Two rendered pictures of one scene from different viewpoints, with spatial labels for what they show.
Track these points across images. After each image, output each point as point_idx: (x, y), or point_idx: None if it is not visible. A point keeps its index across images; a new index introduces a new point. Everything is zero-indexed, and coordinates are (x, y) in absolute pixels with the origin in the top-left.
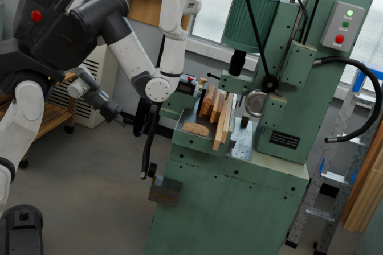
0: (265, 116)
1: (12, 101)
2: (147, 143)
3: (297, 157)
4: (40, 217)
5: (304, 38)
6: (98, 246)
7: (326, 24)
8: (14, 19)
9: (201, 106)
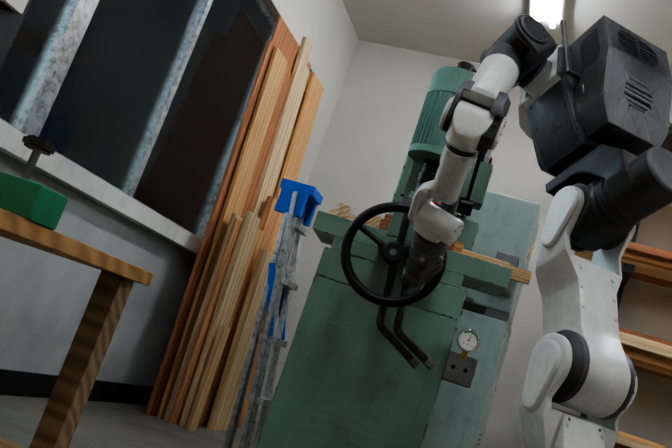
0: (473, 244)
1: (570, 251)
2: (403, 313)
3: None
4: None
5: (483, 159)
6: None
7: None
8: (612, 115)
9: (455, 241)
